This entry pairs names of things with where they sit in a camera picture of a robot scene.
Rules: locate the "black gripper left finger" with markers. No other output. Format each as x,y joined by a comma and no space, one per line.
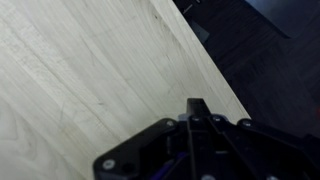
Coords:
146,150

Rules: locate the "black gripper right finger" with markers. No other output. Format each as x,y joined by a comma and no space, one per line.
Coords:
260,153

